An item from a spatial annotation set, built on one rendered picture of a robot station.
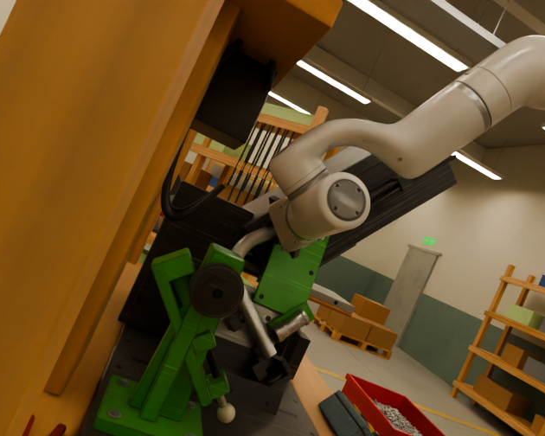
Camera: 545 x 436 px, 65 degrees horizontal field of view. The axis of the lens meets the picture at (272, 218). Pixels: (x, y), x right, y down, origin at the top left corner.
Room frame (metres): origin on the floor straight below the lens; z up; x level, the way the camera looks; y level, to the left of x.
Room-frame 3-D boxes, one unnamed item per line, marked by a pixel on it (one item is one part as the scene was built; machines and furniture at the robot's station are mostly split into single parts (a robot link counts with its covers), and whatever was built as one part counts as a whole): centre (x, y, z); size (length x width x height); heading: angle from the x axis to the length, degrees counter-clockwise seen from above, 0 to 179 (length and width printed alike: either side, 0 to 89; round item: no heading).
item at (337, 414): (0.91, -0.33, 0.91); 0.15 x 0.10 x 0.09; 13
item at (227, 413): (0.65, -0.05, 0.96); 0.06 x 0.03 x 0.06; 103
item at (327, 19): (0.97, 0.25, 1.52); 0.90 x 0.25 x 0.04; 13
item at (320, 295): (1.13, -0.08, 1.11); 0.39 x 0.16 x 0.03; 103
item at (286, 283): (0.97, -0.08, 1.17); 0.13 x 0.12 x 0.20; 13
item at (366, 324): (7.26, -2.04, 0.37); 1.20 x 0.80 x 0.74; 113
